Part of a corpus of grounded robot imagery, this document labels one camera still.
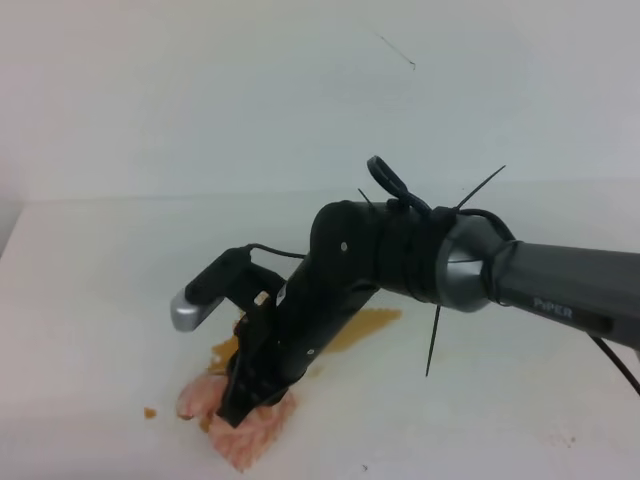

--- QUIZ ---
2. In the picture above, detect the brown coffee spill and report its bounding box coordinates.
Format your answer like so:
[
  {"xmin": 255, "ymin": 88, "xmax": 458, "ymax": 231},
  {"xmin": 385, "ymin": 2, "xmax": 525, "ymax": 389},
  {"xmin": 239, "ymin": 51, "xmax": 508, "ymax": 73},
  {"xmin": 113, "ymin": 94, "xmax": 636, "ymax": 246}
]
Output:
[{"xmin": 175, "ymin": 308, "xmax": 402, "ymax": 430}]

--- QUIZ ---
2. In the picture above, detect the pink white striped rag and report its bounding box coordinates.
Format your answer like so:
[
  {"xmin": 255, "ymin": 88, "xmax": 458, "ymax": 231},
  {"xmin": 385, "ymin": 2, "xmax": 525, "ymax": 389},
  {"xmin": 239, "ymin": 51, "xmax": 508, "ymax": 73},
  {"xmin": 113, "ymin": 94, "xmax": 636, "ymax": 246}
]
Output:
[{"xmin": 176, "ymin": 373, "xmax": 297, "ymax": 473}]

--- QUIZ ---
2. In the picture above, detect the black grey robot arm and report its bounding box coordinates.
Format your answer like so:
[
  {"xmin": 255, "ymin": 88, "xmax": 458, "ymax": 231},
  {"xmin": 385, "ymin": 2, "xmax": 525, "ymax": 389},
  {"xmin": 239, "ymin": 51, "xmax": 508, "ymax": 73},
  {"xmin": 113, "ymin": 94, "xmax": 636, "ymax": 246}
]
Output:
[{"xmin": 219, "ymin": 201, "xmax": 639, "ymax": 426}]

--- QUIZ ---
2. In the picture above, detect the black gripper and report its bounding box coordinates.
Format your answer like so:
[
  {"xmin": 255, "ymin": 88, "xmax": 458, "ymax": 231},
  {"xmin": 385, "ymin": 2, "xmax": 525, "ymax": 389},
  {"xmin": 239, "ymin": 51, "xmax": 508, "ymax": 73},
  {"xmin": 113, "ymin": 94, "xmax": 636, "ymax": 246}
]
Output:
[{"xmin": 216, "ymin": 252, "xmax": 379, "ymax": 428}]

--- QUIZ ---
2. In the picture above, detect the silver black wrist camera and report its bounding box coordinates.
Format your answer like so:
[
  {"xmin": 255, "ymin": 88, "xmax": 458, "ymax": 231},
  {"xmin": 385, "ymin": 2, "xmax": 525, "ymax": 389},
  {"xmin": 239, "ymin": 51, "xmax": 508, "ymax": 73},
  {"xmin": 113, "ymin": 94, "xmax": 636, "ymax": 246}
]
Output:
[{"xmin": 170, "ymin": 246, "xmax": 285, "ymax": 333}]

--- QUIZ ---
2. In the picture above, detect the black cable with zip ties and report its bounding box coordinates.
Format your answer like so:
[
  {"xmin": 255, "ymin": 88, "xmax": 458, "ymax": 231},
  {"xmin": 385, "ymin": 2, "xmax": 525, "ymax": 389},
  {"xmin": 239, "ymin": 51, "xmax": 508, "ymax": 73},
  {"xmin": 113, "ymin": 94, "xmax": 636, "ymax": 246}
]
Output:
[{"xmin": 247, "ymin": 155, "xmax": 640, "ymax": 396}]

